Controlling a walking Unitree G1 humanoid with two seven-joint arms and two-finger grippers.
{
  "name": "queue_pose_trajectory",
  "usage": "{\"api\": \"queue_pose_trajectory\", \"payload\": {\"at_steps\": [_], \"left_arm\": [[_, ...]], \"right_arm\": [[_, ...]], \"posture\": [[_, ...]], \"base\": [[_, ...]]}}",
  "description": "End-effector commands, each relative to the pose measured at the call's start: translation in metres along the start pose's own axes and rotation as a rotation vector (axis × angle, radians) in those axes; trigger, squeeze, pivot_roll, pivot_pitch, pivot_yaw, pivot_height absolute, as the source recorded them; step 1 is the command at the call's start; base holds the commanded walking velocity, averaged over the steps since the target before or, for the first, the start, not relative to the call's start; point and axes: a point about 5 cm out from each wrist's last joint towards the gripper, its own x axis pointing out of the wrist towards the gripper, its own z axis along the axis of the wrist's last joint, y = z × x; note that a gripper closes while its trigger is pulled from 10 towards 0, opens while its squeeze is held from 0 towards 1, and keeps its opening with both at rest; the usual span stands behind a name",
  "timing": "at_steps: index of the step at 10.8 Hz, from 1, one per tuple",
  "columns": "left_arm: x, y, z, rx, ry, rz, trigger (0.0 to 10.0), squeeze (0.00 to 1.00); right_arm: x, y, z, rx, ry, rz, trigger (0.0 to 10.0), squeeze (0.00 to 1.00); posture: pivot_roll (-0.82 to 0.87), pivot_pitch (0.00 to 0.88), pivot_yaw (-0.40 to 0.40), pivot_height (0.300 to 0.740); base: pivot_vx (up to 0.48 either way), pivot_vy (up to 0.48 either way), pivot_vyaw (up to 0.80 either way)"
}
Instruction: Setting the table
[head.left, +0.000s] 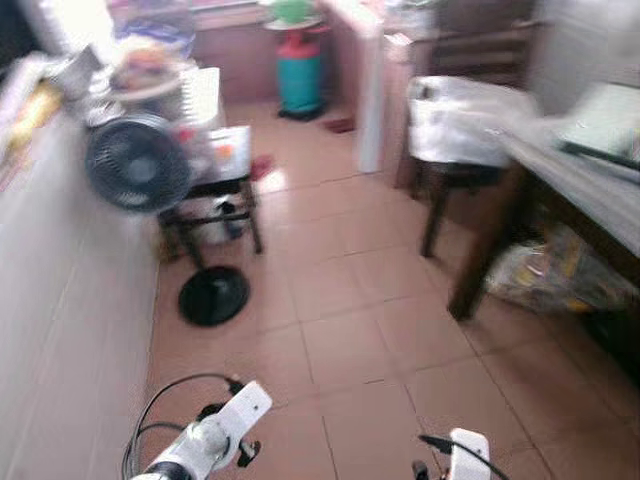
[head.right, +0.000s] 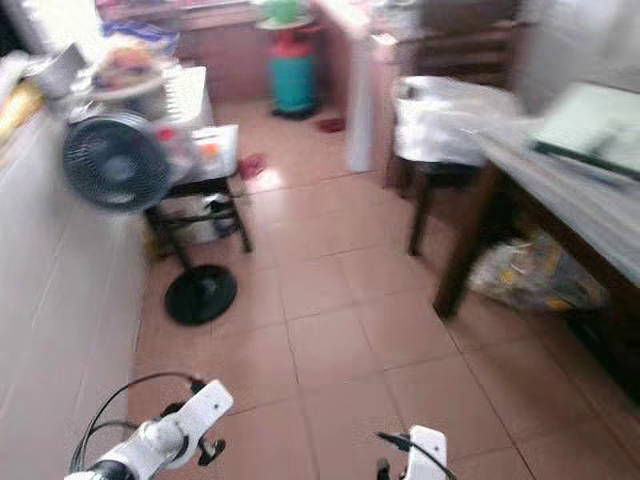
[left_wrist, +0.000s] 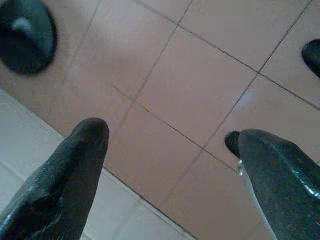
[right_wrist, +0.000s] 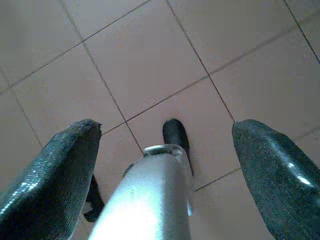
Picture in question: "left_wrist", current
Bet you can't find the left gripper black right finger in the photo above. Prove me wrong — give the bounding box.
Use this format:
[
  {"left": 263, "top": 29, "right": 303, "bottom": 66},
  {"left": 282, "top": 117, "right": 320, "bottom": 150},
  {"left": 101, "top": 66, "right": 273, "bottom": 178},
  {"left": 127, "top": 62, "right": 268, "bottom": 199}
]
[{"left": 224, "top": 129, "right": 320, "bottom": 240}]

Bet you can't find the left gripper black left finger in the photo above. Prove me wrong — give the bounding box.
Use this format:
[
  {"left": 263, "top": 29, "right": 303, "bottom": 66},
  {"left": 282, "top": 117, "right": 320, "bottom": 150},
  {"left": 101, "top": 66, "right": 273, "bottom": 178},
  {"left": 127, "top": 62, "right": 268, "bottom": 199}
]
[{"left": 0, "top": 117, "right": 110, "bottom": 240}]

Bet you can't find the black robot right foot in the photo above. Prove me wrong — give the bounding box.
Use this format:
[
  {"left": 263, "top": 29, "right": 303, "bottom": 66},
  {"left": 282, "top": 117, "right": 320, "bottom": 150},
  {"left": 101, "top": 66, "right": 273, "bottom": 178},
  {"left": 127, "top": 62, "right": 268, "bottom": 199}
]
[{"left": 301, "top": 39, "right": 320, "bottom": 79}]

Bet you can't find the black robot foot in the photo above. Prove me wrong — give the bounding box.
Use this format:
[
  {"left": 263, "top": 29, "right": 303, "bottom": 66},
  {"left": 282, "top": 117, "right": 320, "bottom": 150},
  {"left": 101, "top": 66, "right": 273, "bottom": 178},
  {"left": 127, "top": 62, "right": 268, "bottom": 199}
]
[
  {"left": 301, "top": 39, "right": 320, "bottom": 79},
  {"left": 0, "top": 0, "right": 58, "bottom": 76}
]

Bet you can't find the black robot left foot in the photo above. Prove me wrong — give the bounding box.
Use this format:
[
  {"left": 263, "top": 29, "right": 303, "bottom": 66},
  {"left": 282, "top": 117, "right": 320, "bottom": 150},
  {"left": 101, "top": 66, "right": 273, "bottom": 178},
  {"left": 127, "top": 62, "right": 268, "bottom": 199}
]
[{"left": 0, "top": 0, "right": 58, "bottom": 76}]

